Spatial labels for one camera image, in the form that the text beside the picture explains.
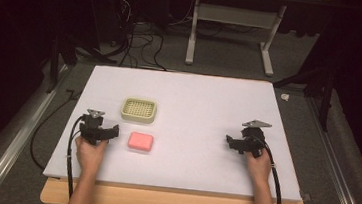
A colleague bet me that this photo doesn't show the black metal stand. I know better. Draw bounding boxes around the black metal stand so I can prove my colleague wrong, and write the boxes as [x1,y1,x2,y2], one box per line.
[268,62,337,132]
[44,32,120,100]

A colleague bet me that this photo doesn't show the silver metal rail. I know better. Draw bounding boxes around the silver metal rail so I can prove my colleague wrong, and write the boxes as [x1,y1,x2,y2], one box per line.
[0,57,74,204]
[295,93,362,204]

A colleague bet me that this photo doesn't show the white metal desk frame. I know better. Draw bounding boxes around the white metal desk frame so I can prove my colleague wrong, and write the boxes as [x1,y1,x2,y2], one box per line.
[183,0,289,78]

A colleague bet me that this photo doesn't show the tangle of black floor cables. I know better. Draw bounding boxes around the tangle of black floor cables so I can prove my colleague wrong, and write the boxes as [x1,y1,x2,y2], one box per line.
[104,0,176,73]

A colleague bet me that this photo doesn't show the dark computer tower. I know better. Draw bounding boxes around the dark computer tower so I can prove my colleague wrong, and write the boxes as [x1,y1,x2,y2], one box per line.
[106,0,137,49]

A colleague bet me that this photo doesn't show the wooden table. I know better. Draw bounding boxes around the wooden table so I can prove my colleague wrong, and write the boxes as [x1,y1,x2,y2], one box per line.
[39,174,311,204]

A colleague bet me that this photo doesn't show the person's right hand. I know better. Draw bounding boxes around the person's right hand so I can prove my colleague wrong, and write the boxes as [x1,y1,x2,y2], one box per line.
[242,147,275,189]

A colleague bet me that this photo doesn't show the pink soap bar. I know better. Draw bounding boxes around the pink soap bar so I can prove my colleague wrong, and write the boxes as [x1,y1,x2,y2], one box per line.
[126,130,156,154]

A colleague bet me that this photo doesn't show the white foam mat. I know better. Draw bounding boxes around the white foam mat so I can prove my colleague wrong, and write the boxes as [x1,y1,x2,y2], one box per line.
[42,60,313,204]

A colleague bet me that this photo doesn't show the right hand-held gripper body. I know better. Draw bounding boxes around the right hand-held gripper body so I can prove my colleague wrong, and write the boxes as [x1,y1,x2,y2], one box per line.
[237,118,274,160]

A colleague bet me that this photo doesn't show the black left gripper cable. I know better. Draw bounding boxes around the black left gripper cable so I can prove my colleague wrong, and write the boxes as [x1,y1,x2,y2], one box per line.
[61,113,85,200]

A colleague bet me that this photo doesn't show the person's left hand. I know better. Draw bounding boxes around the person's left hand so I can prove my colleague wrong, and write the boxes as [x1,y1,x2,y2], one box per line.
[72,134,110,177]

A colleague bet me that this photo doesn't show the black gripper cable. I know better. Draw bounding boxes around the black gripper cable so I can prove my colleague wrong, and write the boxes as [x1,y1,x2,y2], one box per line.
[249,135,289,204]
[61,113,85,200]

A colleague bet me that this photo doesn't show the pale green soap dish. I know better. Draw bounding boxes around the pale green soap dish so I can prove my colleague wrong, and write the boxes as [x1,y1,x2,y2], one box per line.
[119,95,159,126]

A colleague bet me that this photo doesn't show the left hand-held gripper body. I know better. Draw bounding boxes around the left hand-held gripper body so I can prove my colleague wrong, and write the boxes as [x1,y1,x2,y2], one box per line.
[76,106,113,148]

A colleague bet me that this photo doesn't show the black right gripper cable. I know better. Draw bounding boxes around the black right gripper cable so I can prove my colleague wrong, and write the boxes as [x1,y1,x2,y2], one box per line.
[249,135,289,204]

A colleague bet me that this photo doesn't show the black cable on floor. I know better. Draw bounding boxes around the black cable on floor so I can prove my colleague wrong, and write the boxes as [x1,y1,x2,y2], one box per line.
[27,85,84,175]

